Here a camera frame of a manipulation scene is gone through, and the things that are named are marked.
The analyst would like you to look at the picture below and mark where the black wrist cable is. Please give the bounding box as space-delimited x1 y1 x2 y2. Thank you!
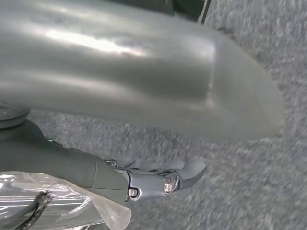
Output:
14 190 53 230

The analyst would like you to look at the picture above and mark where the clear plastic wrap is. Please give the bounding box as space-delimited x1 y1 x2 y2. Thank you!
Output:
0 171 132 230

